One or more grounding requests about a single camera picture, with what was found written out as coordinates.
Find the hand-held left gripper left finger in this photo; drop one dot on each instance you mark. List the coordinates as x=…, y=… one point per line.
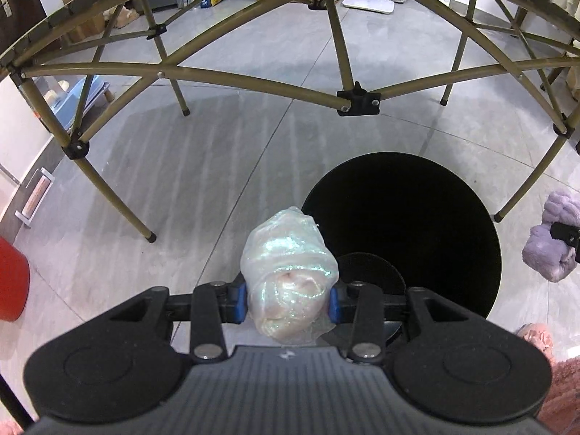
x=240, y=302

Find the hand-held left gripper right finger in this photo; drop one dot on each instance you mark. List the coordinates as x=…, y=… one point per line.
x=334, y=306

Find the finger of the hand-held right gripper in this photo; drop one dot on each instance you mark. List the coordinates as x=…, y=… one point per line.
x=564, y=233

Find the lavender fluffy cloth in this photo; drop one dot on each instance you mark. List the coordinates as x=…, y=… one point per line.
x=543, y=249

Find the iridescent plastic bag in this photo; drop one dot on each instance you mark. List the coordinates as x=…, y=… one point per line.
x=285, y=263

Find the black trash bin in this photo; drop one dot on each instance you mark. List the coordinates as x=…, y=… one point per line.
x=408, y=217

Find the pink fuzzy trouser leg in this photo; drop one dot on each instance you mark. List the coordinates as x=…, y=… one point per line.
x=566, y=394
x=11, y=429

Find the red bucket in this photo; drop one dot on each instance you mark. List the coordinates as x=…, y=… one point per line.
x=11, y=281

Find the white electric heater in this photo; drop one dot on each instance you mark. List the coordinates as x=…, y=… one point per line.
x=38, y=190

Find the blue storage box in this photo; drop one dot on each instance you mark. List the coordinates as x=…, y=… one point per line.
x=90, y=93

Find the white bathroom scale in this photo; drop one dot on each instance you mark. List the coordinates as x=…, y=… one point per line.
x=369, y=5

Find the beige plush slipper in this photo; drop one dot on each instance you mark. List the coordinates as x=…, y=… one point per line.
x=122, y=16

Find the open cardboard box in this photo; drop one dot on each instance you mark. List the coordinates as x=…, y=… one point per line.
x=90, y=22

